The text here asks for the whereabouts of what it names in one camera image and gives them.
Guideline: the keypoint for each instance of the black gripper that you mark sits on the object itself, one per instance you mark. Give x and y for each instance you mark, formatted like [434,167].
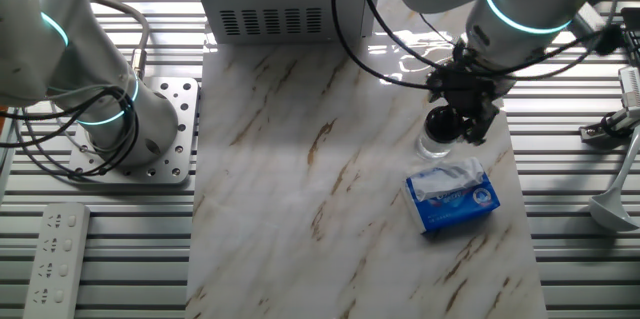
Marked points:
[470,84]

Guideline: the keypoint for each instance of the blue tissue pack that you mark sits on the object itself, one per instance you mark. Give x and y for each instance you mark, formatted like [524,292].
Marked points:
[450,209]

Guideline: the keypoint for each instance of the white marble pattern board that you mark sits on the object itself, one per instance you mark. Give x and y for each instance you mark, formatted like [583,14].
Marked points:
[300,184]

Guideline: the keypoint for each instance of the white power strip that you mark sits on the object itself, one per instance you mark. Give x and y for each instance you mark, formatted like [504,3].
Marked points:
[55,259]

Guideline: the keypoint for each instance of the small metal bracket clamp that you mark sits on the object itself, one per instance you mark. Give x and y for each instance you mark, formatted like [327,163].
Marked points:
[595,131]

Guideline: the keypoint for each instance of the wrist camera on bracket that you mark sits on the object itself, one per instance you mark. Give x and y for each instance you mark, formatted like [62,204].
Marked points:
[610,41]

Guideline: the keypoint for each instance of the silver finned camera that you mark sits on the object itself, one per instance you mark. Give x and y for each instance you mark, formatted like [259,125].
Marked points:
[631,86]

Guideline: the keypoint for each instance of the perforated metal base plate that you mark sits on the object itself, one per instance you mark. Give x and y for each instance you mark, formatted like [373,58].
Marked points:
[180,159]

